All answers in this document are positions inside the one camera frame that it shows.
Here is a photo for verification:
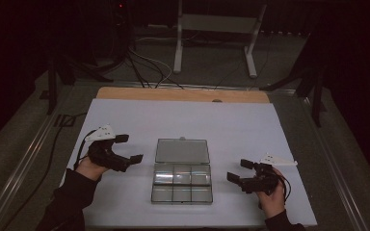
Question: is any person's right hand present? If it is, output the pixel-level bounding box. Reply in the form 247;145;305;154
255;167;287;219

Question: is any person's left hand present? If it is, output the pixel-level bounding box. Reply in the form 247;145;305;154
74;155;111;182

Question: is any long black floor cable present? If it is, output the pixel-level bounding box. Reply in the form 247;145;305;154
0;112;89;231

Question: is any white table mat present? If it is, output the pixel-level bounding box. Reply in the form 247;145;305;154
44;98;318;229

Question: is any white floor cable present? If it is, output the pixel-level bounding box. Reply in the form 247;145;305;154
128;46;174;89

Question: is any hand-held gripper cable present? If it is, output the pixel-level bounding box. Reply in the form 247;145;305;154
277;175;293;204
73;129;98;171

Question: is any metal floor rail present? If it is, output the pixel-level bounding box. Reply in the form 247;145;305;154
298;92;370;231
0;86;75;231

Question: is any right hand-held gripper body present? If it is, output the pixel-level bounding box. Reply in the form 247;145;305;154
239;153;299;196

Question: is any left hand-held gripper cable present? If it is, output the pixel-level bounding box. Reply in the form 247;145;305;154
73;129;98;171

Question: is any right hand-held gripper cable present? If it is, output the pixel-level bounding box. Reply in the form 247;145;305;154
277;175;293;204

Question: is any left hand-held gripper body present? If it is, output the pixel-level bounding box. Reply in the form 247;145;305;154
85;124;133;173

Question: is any black floor cable bundle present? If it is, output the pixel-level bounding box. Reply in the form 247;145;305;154
125;51;185;90

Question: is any clear plastic compartment box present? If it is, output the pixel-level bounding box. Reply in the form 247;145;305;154
150;137;214;205

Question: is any black tripod stand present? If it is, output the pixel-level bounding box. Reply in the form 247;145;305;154
46;54;115;116
259;32;328;128

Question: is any black equipment stand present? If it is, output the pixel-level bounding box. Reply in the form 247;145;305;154
109;0;133;65

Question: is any white metal stand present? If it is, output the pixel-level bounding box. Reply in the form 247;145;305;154
172;0;268;79

